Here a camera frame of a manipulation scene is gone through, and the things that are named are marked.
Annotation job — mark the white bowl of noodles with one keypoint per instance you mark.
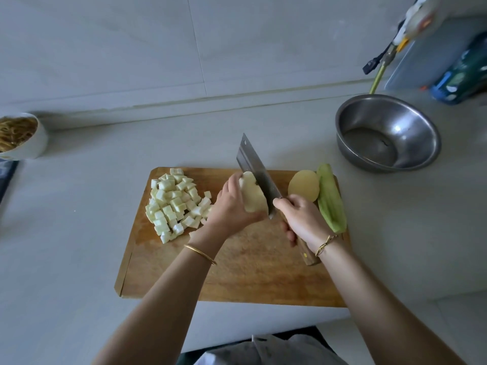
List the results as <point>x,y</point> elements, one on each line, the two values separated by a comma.
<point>19,136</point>

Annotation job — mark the person's left fingers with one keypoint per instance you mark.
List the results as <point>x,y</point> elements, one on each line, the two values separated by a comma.
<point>230,186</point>

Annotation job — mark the grey apron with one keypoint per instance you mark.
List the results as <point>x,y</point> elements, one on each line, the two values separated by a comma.
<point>266,351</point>

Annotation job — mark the peeled potato half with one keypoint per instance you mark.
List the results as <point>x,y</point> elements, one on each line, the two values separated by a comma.
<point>252,195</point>
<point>303,185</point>

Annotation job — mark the pile of diced white cubes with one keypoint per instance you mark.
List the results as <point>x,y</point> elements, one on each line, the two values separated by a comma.
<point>175,203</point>

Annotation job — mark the peeled green gourd piece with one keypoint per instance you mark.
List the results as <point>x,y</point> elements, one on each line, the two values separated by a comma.
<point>330,199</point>

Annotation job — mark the blue-green bottle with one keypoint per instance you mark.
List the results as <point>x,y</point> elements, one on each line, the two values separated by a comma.
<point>462,74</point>

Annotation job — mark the stainless steel bowl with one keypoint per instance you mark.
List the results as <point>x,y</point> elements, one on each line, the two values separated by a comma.
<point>388,132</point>

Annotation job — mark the gold bangle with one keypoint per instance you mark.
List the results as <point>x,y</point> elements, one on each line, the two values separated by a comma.
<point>201,253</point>

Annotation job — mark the person's right thumb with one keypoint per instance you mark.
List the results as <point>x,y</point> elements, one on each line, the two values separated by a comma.
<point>281,203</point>

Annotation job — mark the person's right hand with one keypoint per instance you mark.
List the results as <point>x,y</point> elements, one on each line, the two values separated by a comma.
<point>304,220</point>

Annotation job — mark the person's right forearm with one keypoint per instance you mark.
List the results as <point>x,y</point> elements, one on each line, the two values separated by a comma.
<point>376,304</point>

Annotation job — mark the person's left hand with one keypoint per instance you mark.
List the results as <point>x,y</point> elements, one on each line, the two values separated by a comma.
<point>232,214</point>

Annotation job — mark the wooden cutting board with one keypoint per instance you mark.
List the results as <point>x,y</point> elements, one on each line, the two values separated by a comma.
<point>243,262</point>

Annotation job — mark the grey plastic cutting board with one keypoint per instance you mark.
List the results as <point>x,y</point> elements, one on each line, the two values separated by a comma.
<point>430,56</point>

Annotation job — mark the person's left forearm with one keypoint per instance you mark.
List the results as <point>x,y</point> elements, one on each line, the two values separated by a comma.
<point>167,304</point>

